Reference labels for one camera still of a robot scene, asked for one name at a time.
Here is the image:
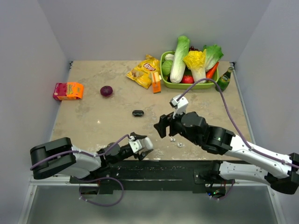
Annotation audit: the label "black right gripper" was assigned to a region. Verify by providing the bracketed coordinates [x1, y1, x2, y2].
[154, 106, 201, 145]

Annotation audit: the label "black earbud charging case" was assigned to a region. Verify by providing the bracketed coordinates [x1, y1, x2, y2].
[132, 110, 144, 117]

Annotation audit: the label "white earbud charging case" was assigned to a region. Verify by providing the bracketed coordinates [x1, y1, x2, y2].
[140, 137, 154, 150]

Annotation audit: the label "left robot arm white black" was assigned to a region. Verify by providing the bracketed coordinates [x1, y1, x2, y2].
[30, 133, 154, 183]

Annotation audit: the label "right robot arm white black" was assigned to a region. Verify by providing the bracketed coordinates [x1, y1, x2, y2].
[154, 112, 299, 195]

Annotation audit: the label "orange small carton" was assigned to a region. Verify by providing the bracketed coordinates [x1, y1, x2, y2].
[151, 72, 161, 94]

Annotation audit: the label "green white napa cabbage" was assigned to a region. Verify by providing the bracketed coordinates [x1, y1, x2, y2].
[170, 35, 190, 84]

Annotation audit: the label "red tomato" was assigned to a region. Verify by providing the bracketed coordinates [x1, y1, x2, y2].
[181, 75, 194, 84]

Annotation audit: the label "yellow Lays chips bag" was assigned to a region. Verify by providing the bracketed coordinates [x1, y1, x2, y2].
[126, 54, 161, 89]

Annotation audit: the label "round green cabbage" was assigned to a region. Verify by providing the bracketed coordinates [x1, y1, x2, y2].
[161, 60, 173, 76]

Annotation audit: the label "green plastic basket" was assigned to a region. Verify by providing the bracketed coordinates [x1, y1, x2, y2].
[160, 51, 219, 90]

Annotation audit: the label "red onion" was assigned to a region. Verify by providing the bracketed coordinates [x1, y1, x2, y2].
[100, 85, 113, 97]

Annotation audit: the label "white cauliflower piece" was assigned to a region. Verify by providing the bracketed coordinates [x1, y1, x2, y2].
[164, 54, 174, 61]

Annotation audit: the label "orange carrot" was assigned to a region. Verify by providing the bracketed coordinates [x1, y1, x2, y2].
[206, 62, 219, 79]

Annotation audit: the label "yellow napa cabbage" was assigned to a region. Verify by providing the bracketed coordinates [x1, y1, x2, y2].
[183, 50, 206, 82]

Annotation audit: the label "green glass bottle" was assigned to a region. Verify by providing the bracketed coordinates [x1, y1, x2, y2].
[215, 67, 234, 92]

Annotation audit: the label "dark grapes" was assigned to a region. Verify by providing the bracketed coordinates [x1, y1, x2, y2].
[189, 46, 199, 51]

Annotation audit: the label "green leaf lettuce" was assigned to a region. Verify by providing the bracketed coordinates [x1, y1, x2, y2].
[203, 44, 224, 72]

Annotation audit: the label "pink orange snack box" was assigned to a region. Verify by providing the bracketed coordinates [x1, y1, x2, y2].
[53, 82, 84, 101]

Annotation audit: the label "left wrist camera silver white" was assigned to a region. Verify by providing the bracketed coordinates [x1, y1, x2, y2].
[128, 136, 145, 154]

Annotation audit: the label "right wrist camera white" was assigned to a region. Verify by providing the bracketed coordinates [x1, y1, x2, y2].
[170, 95, 188, 118]

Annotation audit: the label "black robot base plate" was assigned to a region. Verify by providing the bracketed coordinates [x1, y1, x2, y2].
[70, 160, 233, 194]

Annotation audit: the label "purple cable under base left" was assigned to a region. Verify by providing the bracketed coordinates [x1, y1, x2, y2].
[78, 176, 125, 207]

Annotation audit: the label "purple cable under base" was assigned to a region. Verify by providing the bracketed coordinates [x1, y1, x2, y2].
[78, 176, 125, 207]
[209, 179, 236, 201]

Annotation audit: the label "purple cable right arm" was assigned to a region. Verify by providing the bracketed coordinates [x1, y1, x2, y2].
[176, 78, 299, 169]

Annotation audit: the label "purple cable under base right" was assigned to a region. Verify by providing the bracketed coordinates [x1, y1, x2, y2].
[209, 179, 236, 201]

